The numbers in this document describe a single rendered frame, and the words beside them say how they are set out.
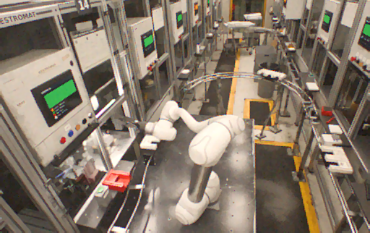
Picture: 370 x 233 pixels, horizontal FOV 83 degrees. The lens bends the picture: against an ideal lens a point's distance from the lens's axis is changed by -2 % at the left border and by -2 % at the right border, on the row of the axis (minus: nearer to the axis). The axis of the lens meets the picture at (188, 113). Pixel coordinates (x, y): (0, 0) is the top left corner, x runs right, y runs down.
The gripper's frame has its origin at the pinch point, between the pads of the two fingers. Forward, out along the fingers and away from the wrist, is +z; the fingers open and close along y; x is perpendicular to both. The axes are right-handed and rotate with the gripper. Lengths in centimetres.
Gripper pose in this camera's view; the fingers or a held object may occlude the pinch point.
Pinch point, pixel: (119, 119)
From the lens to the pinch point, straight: 159.3
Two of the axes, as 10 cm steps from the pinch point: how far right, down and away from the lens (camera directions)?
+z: -9.6, -2.7, 0.2
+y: 0.9, -4.2, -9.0
